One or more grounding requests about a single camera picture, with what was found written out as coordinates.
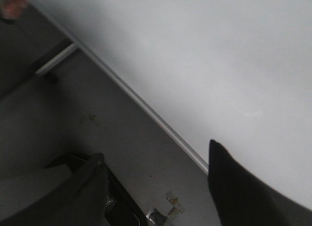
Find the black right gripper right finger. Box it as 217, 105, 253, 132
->
208, 140, 312, 226

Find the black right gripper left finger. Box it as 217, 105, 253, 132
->
0, 153, 109, 226

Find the white whiteboard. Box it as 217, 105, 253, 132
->
30, 0, 312, 208

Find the whiteboard stand leg with caster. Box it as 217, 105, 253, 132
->
34, 39, 78, 84

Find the crumpled tape scrap on floor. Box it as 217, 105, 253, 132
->
146, 191, 185, 226

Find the orange object on floor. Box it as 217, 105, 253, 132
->
0, 0, 29, 23

